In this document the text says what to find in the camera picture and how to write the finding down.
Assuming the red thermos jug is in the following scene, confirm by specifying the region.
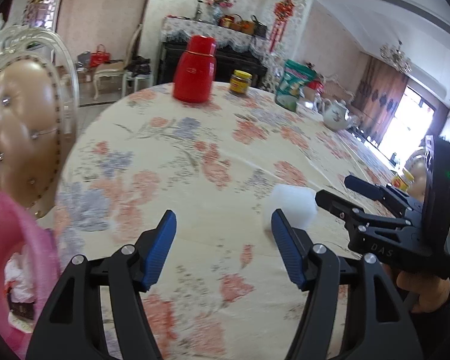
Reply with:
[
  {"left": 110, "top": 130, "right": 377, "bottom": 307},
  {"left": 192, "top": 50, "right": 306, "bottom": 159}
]
[{"left": 173, "top": 35, "right": 216, "bottom": 103}]

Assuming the red chinese knot ornament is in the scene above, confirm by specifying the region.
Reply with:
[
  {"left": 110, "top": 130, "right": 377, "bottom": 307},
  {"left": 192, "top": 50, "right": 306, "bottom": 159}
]
[{"left": 269, "top": 0, "right": 295, "bottom": 53}]

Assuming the white floral teapot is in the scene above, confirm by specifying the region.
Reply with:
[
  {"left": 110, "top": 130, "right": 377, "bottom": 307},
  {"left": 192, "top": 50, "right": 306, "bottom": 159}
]
[{"left": 319, "top": 98, "right": 360, "bottom": 132}]

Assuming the right hand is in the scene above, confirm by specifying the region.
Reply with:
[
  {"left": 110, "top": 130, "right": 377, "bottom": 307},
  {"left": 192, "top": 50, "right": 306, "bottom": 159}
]
[{"left": 397, "top": 271, "right": 450, "bottom": 313}]

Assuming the chandelier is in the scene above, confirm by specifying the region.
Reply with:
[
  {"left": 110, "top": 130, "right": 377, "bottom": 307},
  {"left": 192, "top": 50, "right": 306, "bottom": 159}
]
[{"left": 379, "top": 40, "right": 412, "bottom": 75}]

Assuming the black carton box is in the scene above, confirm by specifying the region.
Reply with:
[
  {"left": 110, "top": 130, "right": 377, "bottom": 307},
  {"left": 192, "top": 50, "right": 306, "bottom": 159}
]
[{"left": 7, "top": 291, "right": 35, "bottom": 320}]

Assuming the tufted beige dining chair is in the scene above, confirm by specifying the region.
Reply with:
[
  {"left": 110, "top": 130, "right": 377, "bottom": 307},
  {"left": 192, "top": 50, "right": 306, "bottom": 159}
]
[{"left": 0, "top": 14, "right": 80, "bottom": 219}]

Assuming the green snack bag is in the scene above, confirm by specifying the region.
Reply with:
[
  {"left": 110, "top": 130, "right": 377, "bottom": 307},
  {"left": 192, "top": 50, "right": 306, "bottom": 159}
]
[{"left": 275, "top": 59, "right": 316, "bottom": 112}]

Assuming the floral tablecloth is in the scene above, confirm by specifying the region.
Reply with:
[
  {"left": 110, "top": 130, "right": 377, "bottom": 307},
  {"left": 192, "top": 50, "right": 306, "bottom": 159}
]
[{"left": 54, "top": 83, "right": 392, "bottom": 359}]

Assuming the flower vase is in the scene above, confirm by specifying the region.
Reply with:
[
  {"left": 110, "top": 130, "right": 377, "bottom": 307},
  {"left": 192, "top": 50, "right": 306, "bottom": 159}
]
[{"left": 204, "top": 0, "right": 235, "bottom": 25}]

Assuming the red handbag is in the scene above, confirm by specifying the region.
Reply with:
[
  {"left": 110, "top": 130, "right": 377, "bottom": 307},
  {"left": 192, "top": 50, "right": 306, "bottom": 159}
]
[{"left": 89, "top": 44, "right": 110, "bottom": 68}]

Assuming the white foam block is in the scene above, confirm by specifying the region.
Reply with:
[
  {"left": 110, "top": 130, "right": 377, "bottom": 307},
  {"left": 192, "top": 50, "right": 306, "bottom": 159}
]
[{"left": 262, "top": 184, "right": 318, "bottom": 232}]

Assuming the brown curtain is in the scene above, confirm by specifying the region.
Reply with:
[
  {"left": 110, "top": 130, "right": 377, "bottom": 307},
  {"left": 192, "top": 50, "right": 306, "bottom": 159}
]
[{"left": 351, "top": 57, "right": 409, "bottom": 145}]

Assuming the black handbag on piano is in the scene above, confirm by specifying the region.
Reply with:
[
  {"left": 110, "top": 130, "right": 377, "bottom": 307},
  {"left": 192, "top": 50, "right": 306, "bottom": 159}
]
[{"left": 251, "top": 15, "right": 267, "bottom": 39}]

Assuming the black piano with lace cover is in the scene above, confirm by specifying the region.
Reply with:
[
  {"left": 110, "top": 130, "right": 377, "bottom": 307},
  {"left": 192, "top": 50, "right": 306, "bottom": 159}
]
[{"left": 156, "top": 16, "right": 271, "bottom": 91}]

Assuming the yellow lid jar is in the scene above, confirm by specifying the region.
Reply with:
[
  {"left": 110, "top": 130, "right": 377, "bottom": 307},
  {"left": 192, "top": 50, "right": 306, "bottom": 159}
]
[{"left": 229, "top": 70, "right": 253, "bottom": 95}]

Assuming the cream sofa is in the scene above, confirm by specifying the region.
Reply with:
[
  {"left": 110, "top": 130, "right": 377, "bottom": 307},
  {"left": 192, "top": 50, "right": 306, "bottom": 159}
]
[{"left": 302, "top": 74, "right": 354, "bottom": 114}]

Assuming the white side chair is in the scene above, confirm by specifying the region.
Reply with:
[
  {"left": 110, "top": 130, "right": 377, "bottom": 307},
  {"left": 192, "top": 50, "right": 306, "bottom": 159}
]
[{"left": 93, "top": 24, "right": 143, "bottom": 100}]

